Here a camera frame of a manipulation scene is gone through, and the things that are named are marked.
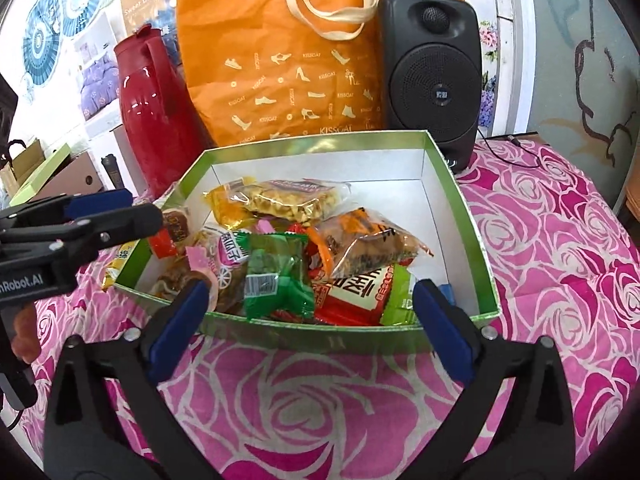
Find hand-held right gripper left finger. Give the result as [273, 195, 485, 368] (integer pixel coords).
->
[42, 279, 221, 480]

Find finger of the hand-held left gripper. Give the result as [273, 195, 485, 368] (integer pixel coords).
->
[0, 188, 134, 233]
[30, 203, 164, 267]

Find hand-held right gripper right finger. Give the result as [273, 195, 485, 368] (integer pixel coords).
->
[412, 278, 583, 480]

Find small red snack packet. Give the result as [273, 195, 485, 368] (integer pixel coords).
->
[147, 230, 178, 259]

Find brown braised egg packet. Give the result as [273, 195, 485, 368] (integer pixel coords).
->
[160, 207, 193, 246]

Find clear braised meat packet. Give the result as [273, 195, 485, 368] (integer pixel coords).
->
[150, 259, 203, 306]

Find blue green snack packet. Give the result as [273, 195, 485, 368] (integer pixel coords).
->
[380, 264, 456, 326]

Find green cardboard box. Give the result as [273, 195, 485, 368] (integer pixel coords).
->
[114, 129, 502, 356]

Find dark green snack packet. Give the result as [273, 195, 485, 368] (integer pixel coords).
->
[242, 232, 316, 321]

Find small clear chips packet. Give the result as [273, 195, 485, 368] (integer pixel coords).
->
[245, 178, 351, 224]

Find person's left hand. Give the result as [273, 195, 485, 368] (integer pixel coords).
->
[11, 304, 38, 364]

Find black tumbler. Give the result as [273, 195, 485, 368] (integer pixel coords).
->
[101, 155, 123, 191]

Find brown cardboard box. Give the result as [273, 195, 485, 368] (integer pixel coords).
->
[37, 152, 106, 201]

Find yellow pie packet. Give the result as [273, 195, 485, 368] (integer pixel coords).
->
[102, 239, 141, 292]

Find green box lid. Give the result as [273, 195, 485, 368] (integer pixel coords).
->
[10, 142, 73, 206]

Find pink white snack packet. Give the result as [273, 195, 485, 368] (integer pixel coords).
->
[187, 230, 251, 311]

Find brown paper bag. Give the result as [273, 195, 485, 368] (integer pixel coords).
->
[0, 139, 43, 196]

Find red thermos jug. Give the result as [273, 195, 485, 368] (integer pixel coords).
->
[114, 25, 211, 200]

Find red snack packet white letters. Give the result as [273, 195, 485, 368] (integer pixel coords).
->
[312, 265, 396, 327]

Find yellow snack packet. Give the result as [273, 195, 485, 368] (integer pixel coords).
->
[202, 177, 261, 227]

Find clear brown snack packet orange print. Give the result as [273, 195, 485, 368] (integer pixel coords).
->
[307, 207, 433, 281]

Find pink rose tablecloth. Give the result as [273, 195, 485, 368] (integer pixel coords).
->
[15, 137, 633, 480]

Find red orange snack packet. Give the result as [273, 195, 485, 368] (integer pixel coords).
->
[289, 222, 332, 281]

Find orange tote bag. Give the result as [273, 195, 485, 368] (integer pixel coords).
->
[176, 0, 466, 148]

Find black speaker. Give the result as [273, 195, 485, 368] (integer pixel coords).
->
[377, 0, 483, 173]

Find cartoon printed glass panel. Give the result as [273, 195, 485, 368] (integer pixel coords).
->
[530, 0, 640, 211]

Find bedding photo wall poster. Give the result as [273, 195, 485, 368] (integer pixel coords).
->
[75, 10, 126, 122]

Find blue fan wall poster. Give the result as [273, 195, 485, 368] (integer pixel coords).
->
[20, 0, 176, 86]

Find black speaker cable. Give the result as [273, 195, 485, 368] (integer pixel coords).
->
[475, 127, 543, 171]

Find flower print wall poster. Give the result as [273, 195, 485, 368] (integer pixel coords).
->
[475, 15, 501, 131]

